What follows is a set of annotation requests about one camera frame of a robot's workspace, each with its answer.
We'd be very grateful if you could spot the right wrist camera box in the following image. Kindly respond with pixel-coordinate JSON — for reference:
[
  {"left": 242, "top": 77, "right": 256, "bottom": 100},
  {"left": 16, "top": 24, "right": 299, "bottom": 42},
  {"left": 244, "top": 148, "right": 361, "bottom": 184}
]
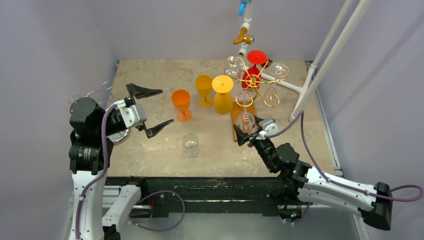
[{"left": 256, "top": 118, "right": 279, "bottom": 140}]

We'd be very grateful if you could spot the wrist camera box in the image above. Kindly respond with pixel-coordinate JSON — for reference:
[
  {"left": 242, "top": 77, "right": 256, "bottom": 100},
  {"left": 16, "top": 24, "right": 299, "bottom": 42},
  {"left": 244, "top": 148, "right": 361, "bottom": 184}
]
[
  {"left": 113, "top": 100, "right": 147, "bottom": 130},
  {"left": 256, "top": 118, "right": 279, "bottom": 140}
]

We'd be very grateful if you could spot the yellow plastic goblet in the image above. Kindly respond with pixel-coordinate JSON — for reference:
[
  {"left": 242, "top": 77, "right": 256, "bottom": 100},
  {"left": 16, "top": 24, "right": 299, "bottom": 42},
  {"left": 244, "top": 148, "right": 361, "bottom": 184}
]
[
  {"left": 195, "top": 74, "right": 213, "bottom": 108},
  {"left": 211, "top": 75, "right": 234, "bottom": 115}
]

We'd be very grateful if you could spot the clear short glass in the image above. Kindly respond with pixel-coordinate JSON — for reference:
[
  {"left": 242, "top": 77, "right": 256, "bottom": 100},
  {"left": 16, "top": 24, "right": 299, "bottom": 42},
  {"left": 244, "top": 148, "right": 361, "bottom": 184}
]
[
  {"left": 224, "top": 56, "right": 241, "bottom": 79},
  {"left": 182, "top": 133, "right": 199, "bottom": 157}
]

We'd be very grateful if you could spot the white pvc pipe frame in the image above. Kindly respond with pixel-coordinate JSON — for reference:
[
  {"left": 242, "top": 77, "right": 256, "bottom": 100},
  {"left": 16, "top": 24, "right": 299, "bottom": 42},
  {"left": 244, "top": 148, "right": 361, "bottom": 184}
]
[{"left": 237, "top": 0, "right": 373, "bottom": 122}]

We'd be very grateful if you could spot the clear tall flute glass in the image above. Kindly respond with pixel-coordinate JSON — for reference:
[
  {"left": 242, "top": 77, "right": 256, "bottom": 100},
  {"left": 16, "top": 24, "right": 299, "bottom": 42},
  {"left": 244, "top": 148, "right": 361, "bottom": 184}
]
[{"left": 264, "top": 62, "right": 290, "bottom": 105}]

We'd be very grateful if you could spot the chrome wine glass rack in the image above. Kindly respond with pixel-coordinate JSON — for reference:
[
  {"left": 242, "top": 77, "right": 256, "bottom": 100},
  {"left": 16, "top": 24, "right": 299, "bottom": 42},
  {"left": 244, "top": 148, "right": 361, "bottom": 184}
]
[{"left": 68, "top": 81, "right": 132, "bottom": 146}]

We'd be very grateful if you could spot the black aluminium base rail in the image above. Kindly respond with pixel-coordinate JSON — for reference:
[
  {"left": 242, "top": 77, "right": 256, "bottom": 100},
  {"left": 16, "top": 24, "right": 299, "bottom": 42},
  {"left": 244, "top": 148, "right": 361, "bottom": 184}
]
[{"left": 105, "top": 176, "right": 307, "bottom": 218}]

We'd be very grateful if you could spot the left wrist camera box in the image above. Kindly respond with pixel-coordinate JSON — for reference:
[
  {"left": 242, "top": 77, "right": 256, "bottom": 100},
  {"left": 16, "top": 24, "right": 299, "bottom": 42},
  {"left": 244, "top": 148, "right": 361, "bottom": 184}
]
[{"left": 113, "top": 100, "right": 147, "bottom": 130}]

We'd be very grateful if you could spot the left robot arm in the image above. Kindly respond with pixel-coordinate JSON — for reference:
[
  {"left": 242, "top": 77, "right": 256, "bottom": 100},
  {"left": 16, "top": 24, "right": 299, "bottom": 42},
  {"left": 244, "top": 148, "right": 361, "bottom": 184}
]
[{"left": 68, "top": 83, "right": 169, "bottom": 240}]

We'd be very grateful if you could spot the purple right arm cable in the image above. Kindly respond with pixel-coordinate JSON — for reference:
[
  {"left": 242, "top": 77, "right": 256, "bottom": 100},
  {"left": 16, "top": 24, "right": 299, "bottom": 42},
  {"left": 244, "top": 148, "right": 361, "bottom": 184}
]
[{"left": 264, "top": 110, "right": 424, "bottom": 226}]

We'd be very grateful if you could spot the red plastic wine glass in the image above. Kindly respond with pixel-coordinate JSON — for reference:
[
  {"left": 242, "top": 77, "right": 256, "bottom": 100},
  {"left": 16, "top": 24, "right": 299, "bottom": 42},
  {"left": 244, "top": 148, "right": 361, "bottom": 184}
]
[{"left": 242, "top": 50, "right": 268, "bottom": 88}]

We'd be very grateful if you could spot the brass faucet with blue handle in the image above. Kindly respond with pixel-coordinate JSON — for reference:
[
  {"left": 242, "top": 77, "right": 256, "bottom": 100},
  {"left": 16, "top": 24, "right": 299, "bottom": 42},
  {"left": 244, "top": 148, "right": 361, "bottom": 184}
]
[{"left": 232, "top": 0, "right": 255, "bottom": 45}]

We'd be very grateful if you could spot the clear wine glass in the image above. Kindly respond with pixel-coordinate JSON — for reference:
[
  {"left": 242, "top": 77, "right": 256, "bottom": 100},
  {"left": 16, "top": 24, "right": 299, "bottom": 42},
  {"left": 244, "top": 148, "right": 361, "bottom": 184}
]
[{"left": 235, "top": 88, "right": 256, "bottom": 134}]

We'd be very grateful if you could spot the gold rack with wooden base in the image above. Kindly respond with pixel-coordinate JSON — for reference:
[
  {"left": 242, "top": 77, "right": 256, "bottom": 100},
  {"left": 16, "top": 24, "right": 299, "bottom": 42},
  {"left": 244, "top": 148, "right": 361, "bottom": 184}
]
[{"left": 230, "top": 56, "right": 280, "bottom": 131}]

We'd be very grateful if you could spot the orange plastic goblet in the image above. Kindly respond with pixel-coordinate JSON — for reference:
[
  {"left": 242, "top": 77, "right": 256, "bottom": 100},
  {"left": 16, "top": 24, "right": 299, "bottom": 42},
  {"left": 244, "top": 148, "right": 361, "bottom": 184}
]
[{"left": 171, "top": 89, "right": 192, "bottom": 123}]

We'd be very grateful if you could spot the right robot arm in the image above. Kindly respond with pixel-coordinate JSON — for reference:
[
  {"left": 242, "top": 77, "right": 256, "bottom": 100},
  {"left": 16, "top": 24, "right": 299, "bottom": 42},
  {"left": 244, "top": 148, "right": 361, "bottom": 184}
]
[{"left": 233, "top": 118, "right": 393, "bottom": 231}]

